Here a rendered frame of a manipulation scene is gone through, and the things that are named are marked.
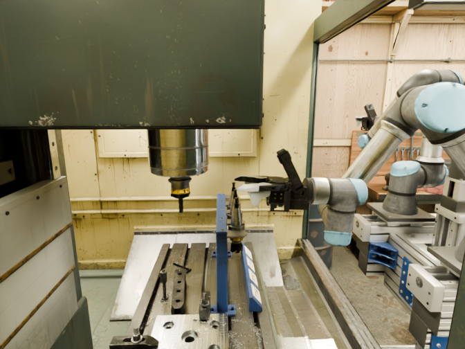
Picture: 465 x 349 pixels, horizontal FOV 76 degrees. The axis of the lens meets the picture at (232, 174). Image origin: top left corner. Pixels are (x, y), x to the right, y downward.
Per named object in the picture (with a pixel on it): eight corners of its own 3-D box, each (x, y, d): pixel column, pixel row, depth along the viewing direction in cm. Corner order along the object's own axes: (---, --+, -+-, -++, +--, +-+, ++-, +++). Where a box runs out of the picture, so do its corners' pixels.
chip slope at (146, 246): (272, 264, 199) (273, 228, 193) (299, 347, 131) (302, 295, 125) (137, 267, 195) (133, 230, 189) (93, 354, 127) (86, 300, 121)
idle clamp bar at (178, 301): (186, 282, 131) (186, 268, 129) (185, 323, 106) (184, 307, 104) (175, 283, 130) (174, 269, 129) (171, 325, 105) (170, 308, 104)
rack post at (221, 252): (235, 306, 115) (235, 235, 108) (236, 316, 109) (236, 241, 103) (209, 307, 114) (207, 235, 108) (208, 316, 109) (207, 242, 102)
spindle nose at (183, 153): (159, 165, 89) (156, 124, 86) (212, 165, 88) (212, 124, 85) (140, 177, 73) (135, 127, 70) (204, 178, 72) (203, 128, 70)
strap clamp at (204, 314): (210, 317, 109) (210, 280, 106) (210, 345, 96) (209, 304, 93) (201, 317, 109) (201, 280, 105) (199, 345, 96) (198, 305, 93)
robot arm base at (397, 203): (406, 204, 152) (408, 185, 150) (425, 215, 137) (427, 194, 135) (376, 204, 152) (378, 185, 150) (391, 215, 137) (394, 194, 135)
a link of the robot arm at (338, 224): (344, 233, 94) (349, 200, 92) (353, 250, 83) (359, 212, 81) (319, 230, 95) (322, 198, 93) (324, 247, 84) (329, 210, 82)
